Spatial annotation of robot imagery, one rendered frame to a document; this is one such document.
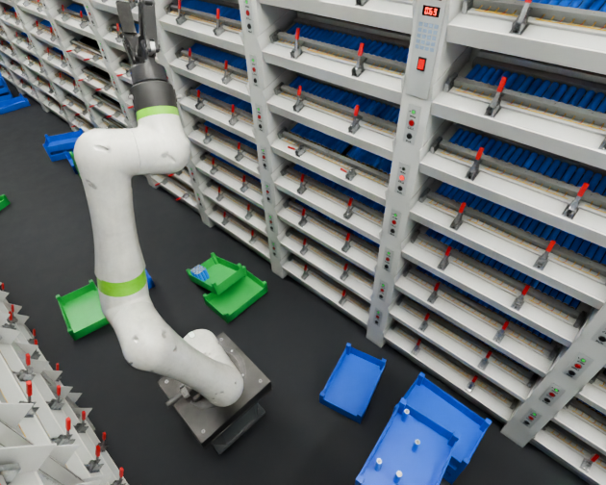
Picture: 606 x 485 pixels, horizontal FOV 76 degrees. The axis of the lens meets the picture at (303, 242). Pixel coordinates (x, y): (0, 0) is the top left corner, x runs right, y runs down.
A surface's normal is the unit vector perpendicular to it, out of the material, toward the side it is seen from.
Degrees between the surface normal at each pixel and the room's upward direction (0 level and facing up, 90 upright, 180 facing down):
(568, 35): 18
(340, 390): 0
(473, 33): 108
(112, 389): 0
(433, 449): 0
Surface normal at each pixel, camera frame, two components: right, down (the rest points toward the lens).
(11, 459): 0.73, 0.45
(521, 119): -0.24, -0.53
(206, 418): -0.07, -0.71
